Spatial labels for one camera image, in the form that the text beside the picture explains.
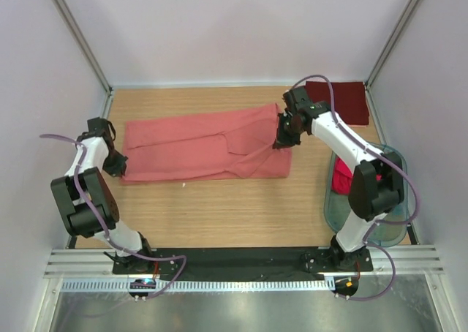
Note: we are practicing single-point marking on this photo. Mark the white slotted cable duct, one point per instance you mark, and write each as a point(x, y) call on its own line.
point(145, 285)

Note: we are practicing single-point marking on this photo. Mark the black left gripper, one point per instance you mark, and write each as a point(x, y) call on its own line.
point(118, 169)

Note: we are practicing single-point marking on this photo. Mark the right aluminium corner post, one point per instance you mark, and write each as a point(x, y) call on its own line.
point(402, 23)

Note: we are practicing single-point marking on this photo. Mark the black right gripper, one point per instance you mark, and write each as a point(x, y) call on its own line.
point(282, 140)

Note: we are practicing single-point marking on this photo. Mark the aluminium front frame rail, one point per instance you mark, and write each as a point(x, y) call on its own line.
point(404, 259)

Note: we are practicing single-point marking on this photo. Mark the teal transparent plastic basket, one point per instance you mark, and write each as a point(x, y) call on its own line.
point(376, 206)

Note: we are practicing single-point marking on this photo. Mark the magenta crumpled t shirt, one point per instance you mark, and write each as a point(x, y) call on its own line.
point(342, 177)

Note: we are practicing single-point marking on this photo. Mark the folded dark red t shirt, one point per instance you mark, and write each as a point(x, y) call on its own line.
point(349, 100)

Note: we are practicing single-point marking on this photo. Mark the left aluminium corner post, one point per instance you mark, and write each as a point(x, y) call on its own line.
point(75, 30)

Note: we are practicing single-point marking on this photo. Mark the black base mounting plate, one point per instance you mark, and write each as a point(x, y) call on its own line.
point(258, 264)

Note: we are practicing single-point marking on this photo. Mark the aluminium corner post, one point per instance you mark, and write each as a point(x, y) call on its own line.
point(75, 30)
point(402, 23)

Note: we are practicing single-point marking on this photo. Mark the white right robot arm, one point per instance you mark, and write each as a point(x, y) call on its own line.
point(352, 149)

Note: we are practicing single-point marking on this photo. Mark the salmon pink t shirt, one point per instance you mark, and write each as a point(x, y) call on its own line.
point(207, 146)

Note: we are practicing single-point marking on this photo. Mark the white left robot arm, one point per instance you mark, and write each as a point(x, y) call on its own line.
point(86, 204)

